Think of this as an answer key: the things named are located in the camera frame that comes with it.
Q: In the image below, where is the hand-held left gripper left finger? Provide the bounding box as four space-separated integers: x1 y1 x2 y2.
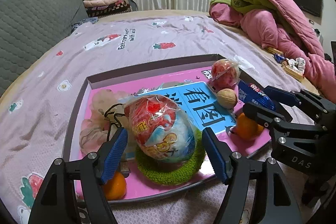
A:
28 127 129 224

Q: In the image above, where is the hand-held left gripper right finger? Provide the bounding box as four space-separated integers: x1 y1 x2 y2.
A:
202 127 307 224

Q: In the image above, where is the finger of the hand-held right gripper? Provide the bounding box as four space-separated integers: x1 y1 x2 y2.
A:
264 85 336 124
243 102 324 136

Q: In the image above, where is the orange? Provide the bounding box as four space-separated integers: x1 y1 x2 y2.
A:
235 112 264 141
102 172 127 201

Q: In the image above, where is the blue cookie packet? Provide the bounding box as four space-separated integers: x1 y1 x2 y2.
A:
238 80 277 111

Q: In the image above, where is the walnut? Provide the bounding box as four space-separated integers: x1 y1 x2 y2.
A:
217 89 238 109

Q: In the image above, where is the beige drawstring pouch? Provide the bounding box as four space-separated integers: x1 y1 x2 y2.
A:
80 90 137 155

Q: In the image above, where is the plastic-wrapped toy egg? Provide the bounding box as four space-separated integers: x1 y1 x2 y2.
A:
124 94 197 164
211 58 241 89

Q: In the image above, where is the green knitted ring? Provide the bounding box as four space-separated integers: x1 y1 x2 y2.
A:
135 130 206 186

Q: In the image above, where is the grey cardboard box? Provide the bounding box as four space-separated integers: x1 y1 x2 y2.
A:
62 53 272 204

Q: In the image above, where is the large wafer biscuit pack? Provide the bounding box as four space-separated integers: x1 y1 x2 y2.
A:
282 61 305 81

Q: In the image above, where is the pink quilt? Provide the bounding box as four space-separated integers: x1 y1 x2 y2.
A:
209 0 336 102

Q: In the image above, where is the pink and blue book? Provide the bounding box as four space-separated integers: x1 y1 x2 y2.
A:
75 67 272 201

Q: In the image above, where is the dark patterned cloth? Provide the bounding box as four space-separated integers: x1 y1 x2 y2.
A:
71 18 99 30

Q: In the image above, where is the checkered folded blanket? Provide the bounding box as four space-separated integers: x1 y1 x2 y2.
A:
85 0 133 18

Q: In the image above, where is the pink folded blanket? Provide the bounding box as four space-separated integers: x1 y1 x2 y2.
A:
84 0 121 7

